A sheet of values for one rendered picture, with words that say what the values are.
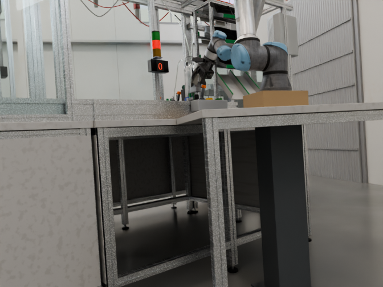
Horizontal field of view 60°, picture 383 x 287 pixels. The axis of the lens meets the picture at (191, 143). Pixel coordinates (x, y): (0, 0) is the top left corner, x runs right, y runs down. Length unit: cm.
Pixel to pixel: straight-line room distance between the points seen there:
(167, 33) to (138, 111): 894
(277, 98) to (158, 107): 58
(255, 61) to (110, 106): 67
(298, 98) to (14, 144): 116
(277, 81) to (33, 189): 111
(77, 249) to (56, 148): 41
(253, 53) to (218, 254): 85
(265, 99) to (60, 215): 96
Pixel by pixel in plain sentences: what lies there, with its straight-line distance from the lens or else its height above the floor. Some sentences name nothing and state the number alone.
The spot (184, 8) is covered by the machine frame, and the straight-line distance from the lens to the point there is 354.
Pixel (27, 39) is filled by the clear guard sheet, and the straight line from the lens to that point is 148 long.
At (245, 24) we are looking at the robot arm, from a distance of 160.
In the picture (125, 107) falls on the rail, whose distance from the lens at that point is 158.
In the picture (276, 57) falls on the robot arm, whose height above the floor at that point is 110.
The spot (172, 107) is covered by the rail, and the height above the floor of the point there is 92.
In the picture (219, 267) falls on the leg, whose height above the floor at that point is 29.
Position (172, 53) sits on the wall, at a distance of 1034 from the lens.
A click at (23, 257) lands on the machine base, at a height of 36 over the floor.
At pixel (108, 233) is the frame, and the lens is 149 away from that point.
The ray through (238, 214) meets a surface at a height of 7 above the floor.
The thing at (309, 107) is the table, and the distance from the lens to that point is 135.
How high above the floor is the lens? 76
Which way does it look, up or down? 1 degrees down
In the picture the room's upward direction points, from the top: 4 degrees counter-clockwise
